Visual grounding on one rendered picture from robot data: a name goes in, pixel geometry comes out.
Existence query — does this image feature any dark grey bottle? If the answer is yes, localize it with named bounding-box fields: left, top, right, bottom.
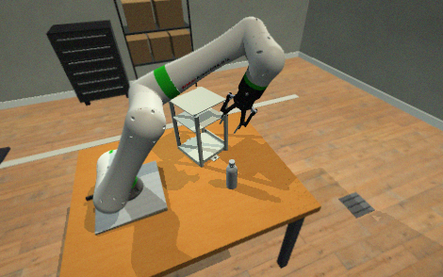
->
left=226, top=159, right=238, bottom=189

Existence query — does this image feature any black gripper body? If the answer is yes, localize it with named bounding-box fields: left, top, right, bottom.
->
left=233, top=91, right=255, bottom=110

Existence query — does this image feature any grey metal shelving unit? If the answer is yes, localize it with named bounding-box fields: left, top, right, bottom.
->
left=169, top=87, right=228, bottom=168

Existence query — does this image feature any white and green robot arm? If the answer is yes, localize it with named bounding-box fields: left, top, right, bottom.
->
left=86, top=17, right=286, bottom=214

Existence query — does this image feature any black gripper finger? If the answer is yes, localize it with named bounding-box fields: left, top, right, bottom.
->
left=234, top=106, right=257, bottom=134
left=220, top=92, right=240, bottom=124

